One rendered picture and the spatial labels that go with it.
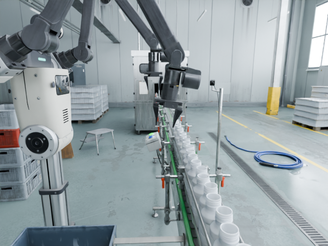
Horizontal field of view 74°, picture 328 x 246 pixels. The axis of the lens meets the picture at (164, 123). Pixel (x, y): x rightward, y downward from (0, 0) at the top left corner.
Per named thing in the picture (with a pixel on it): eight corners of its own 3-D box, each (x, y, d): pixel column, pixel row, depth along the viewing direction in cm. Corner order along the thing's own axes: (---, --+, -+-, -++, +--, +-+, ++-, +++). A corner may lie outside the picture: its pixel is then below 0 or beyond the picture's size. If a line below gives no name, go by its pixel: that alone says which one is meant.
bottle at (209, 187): (218, 231, 66) (221, 180, 63) (219, 245, 60) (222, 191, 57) (198, 228, 67) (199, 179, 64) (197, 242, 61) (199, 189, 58)
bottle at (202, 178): (191, 217, 72) (192, 171, 69) (209, 217, 72) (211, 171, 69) (193, 230, 67) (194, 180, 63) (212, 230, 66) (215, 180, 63)
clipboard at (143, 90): (148, 94, 541) (148, 80, 534) (139, 94, 540) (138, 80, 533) (148, 93, 544) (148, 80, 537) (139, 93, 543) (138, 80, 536)
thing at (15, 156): (22, 165, 255) (19, 147, 250) (-17, 168, 248) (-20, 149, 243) (42, 149, 313) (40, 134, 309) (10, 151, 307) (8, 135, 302)
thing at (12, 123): (17, 129, 246) (14, 110, 241) (-24, 130, 239) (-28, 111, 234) (38, 119, 304) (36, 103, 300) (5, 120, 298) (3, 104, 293)
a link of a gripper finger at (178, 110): (179, 130, 78) (184, 104, 76) (159, 127, 78) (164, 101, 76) (177, 126, 85) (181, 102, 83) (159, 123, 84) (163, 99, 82)
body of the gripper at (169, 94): (182, 108, 77) (186, 87, 75) (153, 103, 76) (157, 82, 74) (180, 105, 83) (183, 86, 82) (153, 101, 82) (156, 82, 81)
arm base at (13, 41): (24, 70, 78) (3, 39, 76) (42, 58, 78) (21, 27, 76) (8, 69, 70) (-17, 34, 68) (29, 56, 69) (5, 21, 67)
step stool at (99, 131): (97, 144, 487) (95, 126, 478) (116, 149, 453) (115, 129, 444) (78, 149, 449) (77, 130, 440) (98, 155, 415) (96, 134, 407)
